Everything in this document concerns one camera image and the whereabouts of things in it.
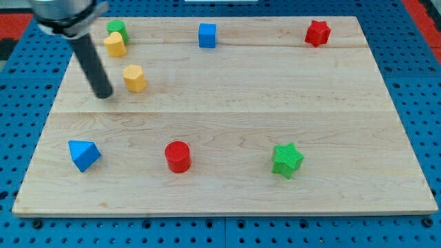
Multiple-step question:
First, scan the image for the yellow heart block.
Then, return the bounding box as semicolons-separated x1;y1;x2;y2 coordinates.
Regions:
103;32;127;57

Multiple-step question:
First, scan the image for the red cylinder block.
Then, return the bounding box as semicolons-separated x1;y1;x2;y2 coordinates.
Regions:
165;141;192;173

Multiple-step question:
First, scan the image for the blue cube block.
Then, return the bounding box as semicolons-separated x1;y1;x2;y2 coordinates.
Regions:
198;23;216;48

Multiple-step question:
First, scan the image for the red star block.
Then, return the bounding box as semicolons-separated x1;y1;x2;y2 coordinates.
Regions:
305;20;331;47

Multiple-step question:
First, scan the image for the wooden board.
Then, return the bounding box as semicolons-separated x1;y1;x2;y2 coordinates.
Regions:
12;16;438;218

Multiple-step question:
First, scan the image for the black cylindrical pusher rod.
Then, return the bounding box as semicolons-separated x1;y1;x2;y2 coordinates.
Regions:
68;34;113;99

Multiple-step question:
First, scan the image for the green star block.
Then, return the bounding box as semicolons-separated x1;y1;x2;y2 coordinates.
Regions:
271;143;305;179

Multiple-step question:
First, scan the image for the yellow hexagon block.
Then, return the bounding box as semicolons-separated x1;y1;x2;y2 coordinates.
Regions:
123;65;147;92

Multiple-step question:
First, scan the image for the green cylinder block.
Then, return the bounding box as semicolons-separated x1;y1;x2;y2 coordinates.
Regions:
106;19;130;43

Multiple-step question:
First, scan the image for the blue triangle block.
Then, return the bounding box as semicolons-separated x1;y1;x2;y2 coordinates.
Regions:
68;141;101;172

